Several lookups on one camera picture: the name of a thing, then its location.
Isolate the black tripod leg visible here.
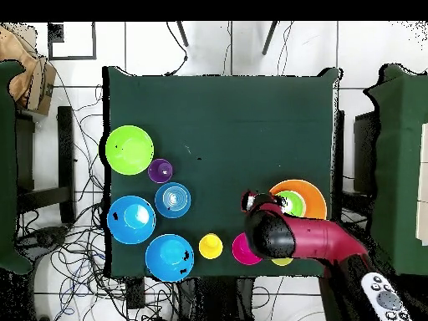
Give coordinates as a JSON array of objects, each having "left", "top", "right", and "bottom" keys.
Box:
[
  {"left": 262, "top": 21, "right": 278, "bottom": 56},
  {"left": 176, "top": 21, "right": 190, "bottom": 48}
]

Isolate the black floor cable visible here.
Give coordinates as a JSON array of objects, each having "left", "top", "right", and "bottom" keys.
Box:
[{"left": 165, "top": 21, "right": 189, "bottom": 77}]

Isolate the black square floor frame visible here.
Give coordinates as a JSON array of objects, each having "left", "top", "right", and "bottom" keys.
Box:
[{"left": 47, "top": 21, "right": 98, "bottom": 62}]

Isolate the large green bowl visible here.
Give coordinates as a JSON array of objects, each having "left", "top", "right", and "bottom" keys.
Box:
[{"left": 104, "top": 125, "right": 155, "bottom": 176}]

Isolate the green cloth side table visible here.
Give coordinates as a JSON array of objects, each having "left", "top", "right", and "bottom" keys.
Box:
[
  {"left": 0, "top": 59, "right": 33, "bottom": 276},
  {"left": 363, "top": 63, "right": 428, "bottom": 277}
]

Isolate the large blue bowl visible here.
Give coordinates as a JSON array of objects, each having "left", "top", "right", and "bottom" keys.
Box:
[
  {"left": 145, "top": 233, "right": 196, "bottom": 283},
  {"left": 106, "top": 195, "right": 157, "bottom": 246}
]

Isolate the black robot pedestal leg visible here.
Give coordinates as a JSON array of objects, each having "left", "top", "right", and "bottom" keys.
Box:
[{"left": 16, "top": 225, "right": 69, "bottom": 258}]

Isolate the small red bowl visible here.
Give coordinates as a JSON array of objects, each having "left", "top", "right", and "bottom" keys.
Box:
[{"left": 232, "top": 232, "right": 263, "bottom": 266}]

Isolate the black power brick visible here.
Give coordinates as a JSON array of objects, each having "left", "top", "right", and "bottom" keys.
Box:
[{"left": 125, "top": 276, "right": 146, "bottom": 310}]

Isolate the cardboard box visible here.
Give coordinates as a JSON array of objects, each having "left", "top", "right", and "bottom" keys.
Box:
[{"left": 0, "top": 23, "right": 57, "bottom": 116}]

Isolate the tangle of floor cables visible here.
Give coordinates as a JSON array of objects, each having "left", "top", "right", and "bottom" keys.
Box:
[{"left": 14, "top": 76, "right": 178, "bottom": 321}]

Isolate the dark green tablecloth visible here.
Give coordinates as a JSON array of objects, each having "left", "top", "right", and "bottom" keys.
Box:
[{"left": 101, "top": 65, "right": 343, "bottom": 279}]

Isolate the black box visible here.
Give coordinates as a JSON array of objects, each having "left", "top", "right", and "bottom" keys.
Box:
[{"left": 353, "top": 111, "right": 380, "bottom": 195}]

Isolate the small green bowl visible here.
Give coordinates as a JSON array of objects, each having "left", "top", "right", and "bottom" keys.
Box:
[{"left": 275, "top": 190, "right": 307, "bottom": 217}]

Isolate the black floor stand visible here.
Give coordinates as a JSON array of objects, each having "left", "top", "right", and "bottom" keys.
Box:
[{"left": 14, "top": 105, "right": 77, "bottom": 225}]

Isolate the purple cup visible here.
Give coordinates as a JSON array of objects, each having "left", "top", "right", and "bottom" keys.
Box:
[{"left": 147, "top": 158, "right": 174, "bottom": 185}]

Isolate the yellow cup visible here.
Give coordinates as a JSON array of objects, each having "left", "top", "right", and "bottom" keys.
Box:
[{"left": 198, "top": 232, "right": 224, "bottom": 261}]

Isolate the large orange bowl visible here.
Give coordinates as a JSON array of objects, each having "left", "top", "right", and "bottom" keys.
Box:
[{"left": 268, "top": 179, "right": 328, "bottom": 221}]

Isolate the small blue ridged bowl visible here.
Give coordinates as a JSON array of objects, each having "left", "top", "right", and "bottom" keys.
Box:
[{"left": 154, "top": 181, "right": 192, "bottom": 219}]

